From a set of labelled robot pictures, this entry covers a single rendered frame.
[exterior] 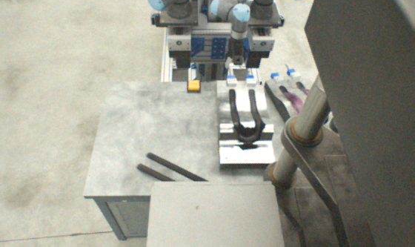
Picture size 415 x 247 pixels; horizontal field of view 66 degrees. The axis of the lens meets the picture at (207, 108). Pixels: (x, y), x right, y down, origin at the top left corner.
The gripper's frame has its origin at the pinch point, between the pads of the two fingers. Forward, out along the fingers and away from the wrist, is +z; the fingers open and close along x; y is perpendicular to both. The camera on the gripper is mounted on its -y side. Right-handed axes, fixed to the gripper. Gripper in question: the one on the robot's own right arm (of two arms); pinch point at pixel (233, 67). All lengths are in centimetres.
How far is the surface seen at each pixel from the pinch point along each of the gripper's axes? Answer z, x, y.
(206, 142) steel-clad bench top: 21.0, 14.4, -32.6
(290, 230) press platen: -3, -13, -84
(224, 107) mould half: 12.7, 5.0, -16.7
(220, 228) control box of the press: -46, 16, -96
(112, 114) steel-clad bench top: 21, 65, -15
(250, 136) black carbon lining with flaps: 13.5, -7.0, -34.2
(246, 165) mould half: 17, -4, -48
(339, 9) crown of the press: -91, 1, -79
